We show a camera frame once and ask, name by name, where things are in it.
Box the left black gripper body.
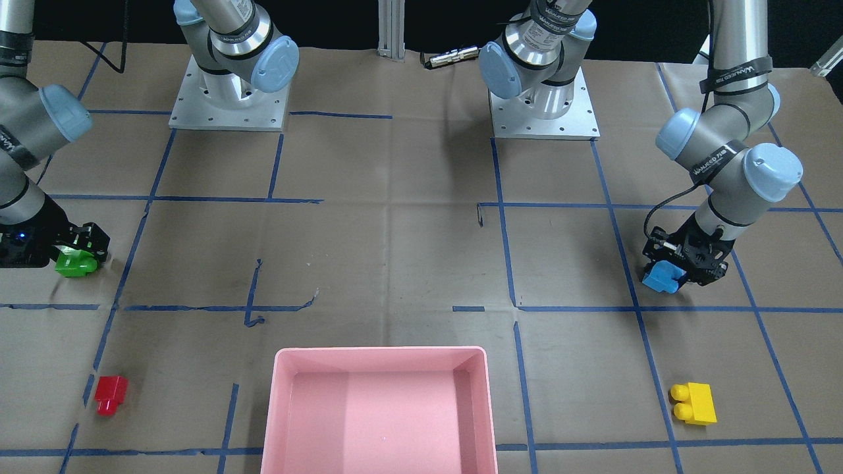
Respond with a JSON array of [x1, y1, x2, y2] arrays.
[[642, 216, 734, 286]]

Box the yellow toy block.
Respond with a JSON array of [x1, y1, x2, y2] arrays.
[[669, 382, 717, 425]]

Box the pink plastic box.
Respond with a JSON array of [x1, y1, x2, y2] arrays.
[[261, 347, 498, 473]]

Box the blue toy block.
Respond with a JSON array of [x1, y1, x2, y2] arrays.
[[642, 260, 683, 294]]

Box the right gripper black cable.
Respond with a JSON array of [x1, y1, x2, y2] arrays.
[[79, 0, 130, 74]]

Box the metal cable connector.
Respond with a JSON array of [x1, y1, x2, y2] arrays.
[[420, 46, 481, 71]]

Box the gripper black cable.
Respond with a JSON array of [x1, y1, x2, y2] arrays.
[[643, 0, 719, 239], [79, 0, 130, 74]]

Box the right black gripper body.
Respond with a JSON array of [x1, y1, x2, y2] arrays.
[[1, 197, 109, 268]]

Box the green toy block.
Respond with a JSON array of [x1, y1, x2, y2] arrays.
[[55, 246, 99, 277]]

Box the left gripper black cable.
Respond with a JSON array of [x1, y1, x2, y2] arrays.
[[643, 0, 719, 239]]

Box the red toy block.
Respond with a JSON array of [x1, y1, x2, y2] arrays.
[[94, 375, 129, 417]]

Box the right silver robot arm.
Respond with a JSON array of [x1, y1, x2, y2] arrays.
[[1, 1, 299, 277]]

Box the aluminium profile post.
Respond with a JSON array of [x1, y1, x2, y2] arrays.
[[377, 0, 406, 63]]

